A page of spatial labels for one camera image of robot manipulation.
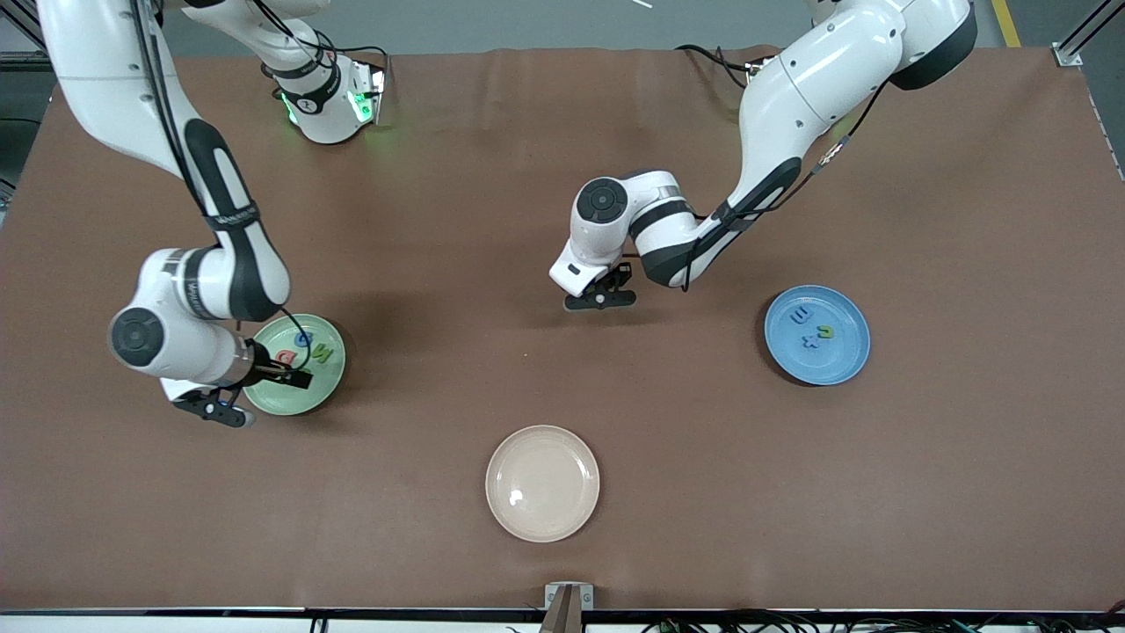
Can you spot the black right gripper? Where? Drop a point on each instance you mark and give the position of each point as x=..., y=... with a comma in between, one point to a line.
x=264, y=368

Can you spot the red capital letter D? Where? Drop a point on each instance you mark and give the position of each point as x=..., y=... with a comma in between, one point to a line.
x=279, y=356

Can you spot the blue capital letter G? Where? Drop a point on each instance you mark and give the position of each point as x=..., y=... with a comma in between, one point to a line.
x=299, y=341

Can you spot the green capital letter N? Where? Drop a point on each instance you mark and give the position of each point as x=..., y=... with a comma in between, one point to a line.
x=322, y=353

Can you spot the blue lowercase letter m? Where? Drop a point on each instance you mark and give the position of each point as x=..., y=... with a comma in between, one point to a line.
x=800, y=316

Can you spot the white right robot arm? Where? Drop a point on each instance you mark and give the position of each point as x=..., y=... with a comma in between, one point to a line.
x=105, y=88

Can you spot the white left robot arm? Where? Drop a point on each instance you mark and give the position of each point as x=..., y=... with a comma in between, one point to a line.
x=817, y=79

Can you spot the green plate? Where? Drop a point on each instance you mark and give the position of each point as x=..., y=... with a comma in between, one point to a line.
x=308, y=400

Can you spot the brown table mat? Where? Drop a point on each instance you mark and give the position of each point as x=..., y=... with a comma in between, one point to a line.
x=176, y=527

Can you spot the cream plate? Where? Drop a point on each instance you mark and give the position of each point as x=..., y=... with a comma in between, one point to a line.
x=542, y=492

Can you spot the blue plate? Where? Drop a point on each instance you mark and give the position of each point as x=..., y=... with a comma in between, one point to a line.
x=835, y=360

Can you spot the yellow floor tape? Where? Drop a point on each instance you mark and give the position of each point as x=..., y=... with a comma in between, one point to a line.
x=1006, y=22

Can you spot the grey metal mount bracket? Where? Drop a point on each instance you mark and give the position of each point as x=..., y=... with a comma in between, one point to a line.
x=569, y=598

